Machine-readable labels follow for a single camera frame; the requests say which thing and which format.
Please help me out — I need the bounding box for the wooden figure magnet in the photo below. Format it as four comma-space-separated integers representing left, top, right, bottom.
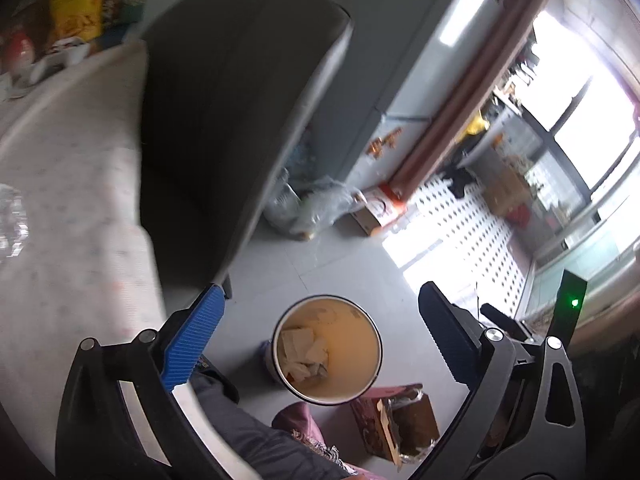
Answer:
367, 127, 403, 158

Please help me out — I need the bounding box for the clear plastic bag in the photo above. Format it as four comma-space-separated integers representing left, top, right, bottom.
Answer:
297, 175, 368, 238

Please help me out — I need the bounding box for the maroon slipper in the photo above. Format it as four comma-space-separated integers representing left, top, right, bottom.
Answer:
272, 402, 326, 443

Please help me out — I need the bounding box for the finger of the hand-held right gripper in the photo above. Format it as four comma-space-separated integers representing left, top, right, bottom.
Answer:
479, 302, 533, 343

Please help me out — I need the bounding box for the white paper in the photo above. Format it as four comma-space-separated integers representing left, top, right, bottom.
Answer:
279, 327, 318, 376

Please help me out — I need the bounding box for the grey upholstered chair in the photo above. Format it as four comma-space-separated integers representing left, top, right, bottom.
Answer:
137, 0, 353, 301

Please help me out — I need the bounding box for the yellow snack bag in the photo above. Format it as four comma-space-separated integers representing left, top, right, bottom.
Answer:
49, 0, 113, 41

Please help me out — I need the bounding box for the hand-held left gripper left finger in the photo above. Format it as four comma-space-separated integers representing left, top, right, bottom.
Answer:
55, 282, 226, 480

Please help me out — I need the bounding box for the maroon cardboard box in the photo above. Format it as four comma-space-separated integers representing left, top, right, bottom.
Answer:
350, 384, 441, 466

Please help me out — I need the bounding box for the pink door frame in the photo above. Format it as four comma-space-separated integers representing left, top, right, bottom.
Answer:
390, 0, 566, 201

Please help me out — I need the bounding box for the heap of bags and bottles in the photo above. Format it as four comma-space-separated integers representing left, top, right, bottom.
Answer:
282, 140, 321, 186

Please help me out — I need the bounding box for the large brown cardboard box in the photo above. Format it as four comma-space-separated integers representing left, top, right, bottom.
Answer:
482, 167, 531, 216

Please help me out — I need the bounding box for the white game controller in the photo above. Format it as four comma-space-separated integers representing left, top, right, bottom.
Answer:
30, 42, 93, 83

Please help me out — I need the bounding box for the white and orange cardboard box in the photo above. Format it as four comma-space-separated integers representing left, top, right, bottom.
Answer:
350, 182, 408, 237

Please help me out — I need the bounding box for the red and white vase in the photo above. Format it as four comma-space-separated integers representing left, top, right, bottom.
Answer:
2, 30, 36, 73

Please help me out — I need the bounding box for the white plastic bag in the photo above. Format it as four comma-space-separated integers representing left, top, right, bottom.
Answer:
262, 180, 306, 233

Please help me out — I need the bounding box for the white refrigerator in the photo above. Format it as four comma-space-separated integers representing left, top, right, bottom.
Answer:
280, 0, 518, 191

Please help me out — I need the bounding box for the kitchen shelf rack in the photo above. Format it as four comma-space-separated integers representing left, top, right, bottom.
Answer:
495, 25, 538, 111

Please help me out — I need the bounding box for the person's grey trouser leg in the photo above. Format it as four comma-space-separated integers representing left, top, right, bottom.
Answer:
190, 357, 351, 480

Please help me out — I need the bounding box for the balcony window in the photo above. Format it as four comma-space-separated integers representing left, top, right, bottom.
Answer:
530, 10, 640, 271

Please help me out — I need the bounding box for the yellow cloth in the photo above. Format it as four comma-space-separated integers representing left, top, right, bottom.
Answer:
462, 112, 488, 136

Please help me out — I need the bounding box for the white dotted floor mat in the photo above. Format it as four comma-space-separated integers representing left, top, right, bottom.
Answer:
382, 170, 533, 321

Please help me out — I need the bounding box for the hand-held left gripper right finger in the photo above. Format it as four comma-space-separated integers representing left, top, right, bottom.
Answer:
415, 281, 586, 480

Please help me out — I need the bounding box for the black cloth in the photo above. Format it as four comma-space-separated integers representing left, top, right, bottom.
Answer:
445, 165, 476, 198

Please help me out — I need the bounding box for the cream bin with white rim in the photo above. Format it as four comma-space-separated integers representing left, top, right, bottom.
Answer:
264, 294, 383, 407

